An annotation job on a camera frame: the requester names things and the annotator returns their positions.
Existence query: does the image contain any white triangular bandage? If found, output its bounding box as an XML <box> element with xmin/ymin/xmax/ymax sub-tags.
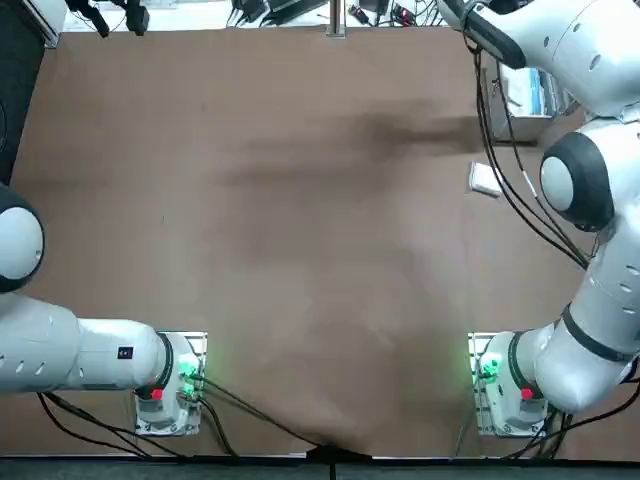
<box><xmin>468</xmin><ymin>160</ymin><xmax>503</xmax><ymax>198</ymax></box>

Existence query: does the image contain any silver aluminium medical case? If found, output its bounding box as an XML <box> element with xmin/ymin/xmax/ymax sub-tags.
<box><xmin>489</xmin><ymin>62</ymin><xmax>571</xmax><ymax>147</ymax></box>

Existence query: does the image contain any black charger brick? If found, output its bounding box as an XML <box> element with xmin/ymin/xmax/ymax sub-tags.
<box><xmin>227</xmin><ymin>0</ymin><xmax>330</xmax><ymax>26</ymax></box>

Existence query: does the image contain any white rectangular pack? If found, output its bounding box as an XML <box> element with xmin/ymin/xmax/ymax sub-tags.
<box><xmin>504</xmin><ymin>74</ymin><xmax>531</xmax><ymax>119</ymax></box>

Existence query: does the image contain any black elongated plug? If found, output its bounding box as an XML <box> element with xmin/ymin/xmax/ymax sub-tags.
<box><xmin>69</xmin><ymin>0</ymin><xmax>110</xmax><ymax>39</ymax></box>

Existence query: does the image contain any white slatted housing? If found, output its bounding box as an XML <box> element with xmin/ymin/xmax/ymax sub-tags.
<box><xmin>29</xmin><ymin>0</ymin><xmax>67</xmax><ymax>49</ymax></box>

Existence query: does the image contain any black base cable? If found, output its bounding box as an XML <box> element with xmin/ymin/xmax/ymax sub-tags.
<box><xmin>198</xmin><ymin>377</ymin><xmax>329</xmax><ymax>447</ymax></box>

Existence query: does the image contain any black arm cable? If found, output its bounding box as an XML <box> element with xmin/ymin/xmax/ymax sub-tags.
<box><xmin>472</xmin><ymin>42</ymin><xmax>591</xmax><ymax>269</ymax></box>

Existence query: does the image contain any silver aluminium profile post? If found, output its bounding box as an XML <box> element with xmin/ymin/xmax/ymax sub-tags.
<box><xmin>325</xmin><ymin>0</ymin><xmax>348</xmax><ymax>40</ymax></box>

